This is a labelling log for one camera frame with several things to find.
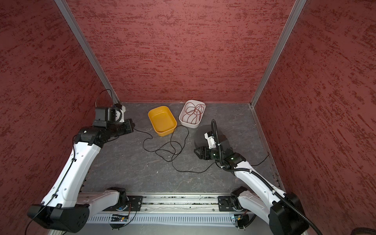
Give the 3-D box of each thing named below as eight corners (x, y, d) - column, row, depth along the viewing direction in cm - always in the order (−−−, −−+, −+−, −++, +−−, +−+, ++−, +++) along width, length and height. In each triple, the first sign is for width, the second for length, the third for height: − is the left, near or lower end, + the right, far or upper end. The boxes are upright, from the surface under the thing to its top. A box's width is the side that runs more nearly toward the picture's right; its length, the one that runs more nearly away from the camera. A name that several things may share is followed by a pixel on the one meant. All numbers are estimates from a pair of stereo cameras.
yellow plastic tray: (158, 140, 100) (156, 135, 96) (148, 116, 114) (146, 111, 110) (179, 131, 106) (179, 126, 101) (167, 109, 120) (166, 104, 115)
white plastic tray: (176, 124, 109) (175, 120, 105) (187, 102, 124) (187, 97, 120) (196, 130, 106) (196, 126, 101) (205, 107, 121) (206, 102, 117)
